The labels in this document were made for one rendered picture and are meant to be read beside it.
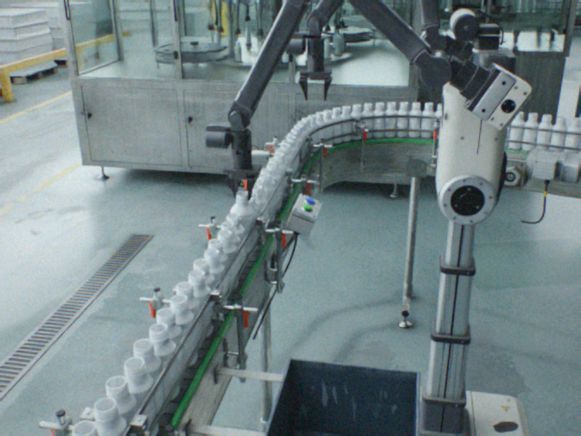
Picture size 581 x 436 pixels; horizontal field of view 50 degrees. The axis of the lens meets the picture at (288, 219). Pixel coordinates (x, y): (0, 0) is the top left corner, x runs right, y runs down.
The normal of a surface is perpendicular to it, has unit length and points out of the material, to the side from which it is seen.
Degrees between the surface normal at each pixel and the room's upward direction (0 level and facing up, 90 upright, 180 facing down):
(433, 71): 91
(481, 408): 0
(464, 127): 90
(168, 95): 90
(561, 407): 0
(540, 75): 90
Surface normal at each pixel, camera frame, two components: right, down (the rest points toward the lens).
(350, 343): -0.01, -0.92
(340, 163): 0.65, 0.29
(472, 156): -0.19, 0.55
